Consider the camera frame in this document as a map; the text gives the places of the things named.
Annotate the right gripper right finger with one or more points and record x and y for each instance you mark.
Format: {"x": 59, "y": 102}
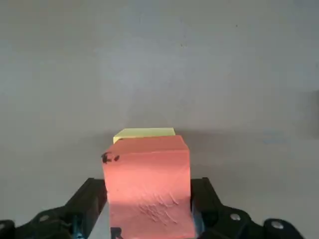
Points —
{"x": 224, "y": 224}

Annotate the red cube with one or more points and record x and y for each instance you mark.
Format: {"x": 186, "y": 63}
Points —
{"x": 149, "y": 179}

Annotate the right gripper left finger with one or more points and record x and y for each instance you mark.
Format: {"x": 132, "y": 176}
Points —
{"x": 54, "y": 224}

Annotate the yellow cube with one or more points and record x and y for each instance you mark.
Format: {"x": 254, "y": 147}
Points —
{"x": 144, "y": 132}

